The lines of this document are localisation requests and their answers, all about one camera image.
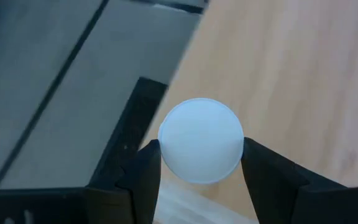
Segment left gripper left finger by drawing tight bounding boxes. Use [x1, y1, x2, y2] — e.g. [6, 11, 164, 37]
[85, 139, 163, 224]

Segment wooden shelf black metal legs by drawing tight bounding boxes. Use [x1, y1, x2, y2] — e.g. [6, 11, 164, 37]
[141, 0, 358, 224]

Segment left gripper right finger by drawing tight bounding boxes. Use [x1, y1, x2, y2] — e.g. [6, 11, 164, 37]
[240, 137, 358, 224]

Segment large orange pill bottle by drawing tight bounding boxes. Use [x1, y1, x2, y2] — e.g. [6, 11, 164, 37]
[157, 98, 245, 185]

